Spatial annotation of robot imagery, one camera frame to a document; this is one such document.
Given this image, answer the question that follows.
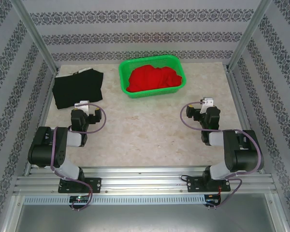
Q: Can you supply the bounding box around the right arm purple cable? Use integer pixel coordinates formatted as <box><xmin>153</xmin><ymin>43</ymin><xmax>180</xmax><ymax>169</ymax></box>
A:
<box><xmin>180</xmin><ymin>100</ymin><xmax>263</xmax><ymax>211</ymax></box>

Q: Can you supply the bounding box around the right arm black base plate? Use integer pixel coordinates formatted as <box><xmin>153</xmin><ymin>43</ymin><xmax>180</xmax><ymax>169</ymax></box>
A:
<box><xmin>186</xmin><ymin>175</ymin><xmax>232</xmax><ymax>193</ymax></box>

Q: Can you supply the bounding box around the aluminium cross rail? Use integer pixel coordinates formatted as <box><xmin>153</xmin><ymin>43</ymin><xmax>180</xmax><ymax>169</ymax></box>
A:
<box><xmin>13</xmin><ymin>166</ymin><xmax>277</xmax><ymax>194</ymax></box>

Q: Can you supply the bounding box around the slotted grey cable duct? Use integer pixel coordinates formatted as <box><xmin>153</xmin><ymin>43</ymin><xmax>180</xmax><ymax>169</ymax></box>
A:
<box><xmin>23</xmin><ymin>195</ymin><xmax>206</xmax><ymax>205</ymax></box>

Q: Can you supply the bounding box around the red bear print t-shirt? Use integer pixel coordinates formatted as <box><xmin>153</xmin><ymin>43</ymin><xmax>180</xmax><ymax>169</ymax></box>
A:
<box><xmin>126</xmin><ymin>64</ymin><xmax>183</xmax><ymax>93</ymax></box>

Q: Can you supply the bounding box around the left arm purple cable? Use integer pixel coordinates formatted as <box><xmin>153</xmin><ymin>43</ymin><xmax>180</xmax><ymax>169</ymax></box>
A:
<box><xmin>50</xmin><ymin>102</ymin><xmax>107</xmax><ymax>212</ymax></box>

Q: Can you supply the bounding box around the grey metal sheet panel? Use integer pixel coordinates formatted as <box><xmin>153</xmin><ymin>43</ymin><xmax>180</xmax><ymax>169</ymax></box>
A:
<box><xmin>4</xmin><ymin>193</ymin><xmax>290</xmax><ymax>232</ymax></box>

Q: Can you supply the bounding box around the green plastic basket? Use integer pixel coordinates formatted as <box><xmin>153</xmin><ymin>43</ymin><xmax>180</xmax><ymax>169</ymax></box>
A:
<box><xmin>118</xmin><ymin>54</ymin><xmax>187</xmax><ymax>99</ymax></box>

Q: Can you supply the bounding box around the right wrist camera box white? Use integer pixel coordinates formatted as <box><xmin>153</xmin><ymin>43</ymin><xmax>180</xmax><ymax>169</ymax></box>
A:
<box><xmin>200</xmin><ymin>97</ymin><xmax>215</xmax><ymax>114</ymax></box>

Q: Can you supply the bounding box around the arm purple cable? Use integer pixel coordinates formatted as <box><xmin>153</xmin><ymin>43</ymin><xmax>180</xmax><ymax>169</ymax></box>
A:
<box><xmin>180</xmin><ymin>100</ymin><xmax>263</xmax><ymax>211</ymax></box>
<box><xmin>50</xmin><ymin>102</ymin><xmax>107</xmax><ymax>212</ymax></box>

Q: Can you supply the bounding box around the small electronics board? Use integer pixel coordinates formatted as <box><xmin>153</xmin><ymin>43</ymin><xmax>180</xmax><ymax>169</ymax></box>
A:
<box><xmin>205</xmin><ymin>194</ymin><xmax>222</xmax><ymax>203</ymax></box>
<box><xmin>69</xmin><ymin>196</ymin><xmax>90</xmax><ymax>203</ymax></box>

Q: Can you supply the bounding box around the black folded t-shirt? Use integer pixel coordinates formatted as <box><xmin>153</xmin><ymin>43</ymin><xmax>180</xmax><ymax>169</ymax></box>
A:
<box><xmin>52</xmin><ymin>68</ymin><xmax>104</xmax><ymax>110</ymax></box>

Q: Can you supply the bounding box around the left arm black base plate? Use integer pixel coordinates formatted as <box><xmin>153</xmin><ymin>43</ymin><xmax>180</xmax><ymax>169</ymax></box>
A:
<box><xmin>58</xmin><ymin>177</ymin><xmax>102</xmax><ymax>194</ymax></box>

